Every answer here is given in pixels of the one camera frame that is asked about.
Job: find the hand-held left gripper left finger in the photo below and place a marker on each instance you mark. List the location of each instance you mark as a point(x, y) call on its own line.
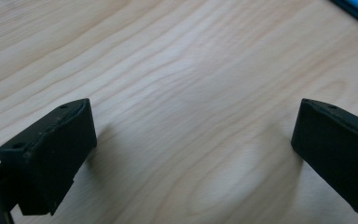
point(52, 155)

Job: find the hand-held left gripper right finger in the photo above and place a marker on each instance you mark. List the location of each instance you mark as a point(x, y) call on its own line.
point(338, 155)

